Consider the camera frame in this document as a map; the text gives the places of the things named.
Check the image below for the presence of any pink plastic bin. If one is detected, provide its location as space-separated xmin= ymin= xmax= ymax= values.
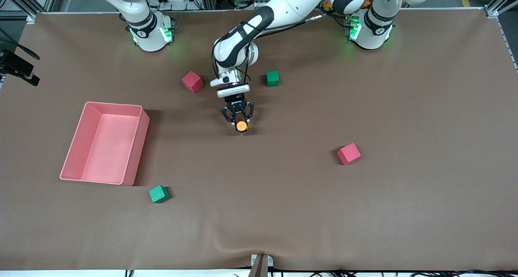
xmin=59 ymin=101 xmax=150 ymax=186

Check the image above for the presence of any metal table clamp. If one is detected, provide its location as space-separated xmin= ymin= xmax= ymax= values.
xmin=250 ymin=254 xmax=274 ymax=277

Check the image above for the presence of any brown table mat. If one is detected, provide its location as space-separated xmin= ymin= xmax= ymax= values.
xmin=0 ymin=8 xmax=518 ymax=271

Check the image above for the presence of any pink foam cube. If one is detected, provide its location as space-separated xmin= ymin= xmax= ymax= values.
xmin=337 ymin=143 xmax=362 ymax=165
xmin=182 ymin=71 xmax=204 ymax=93

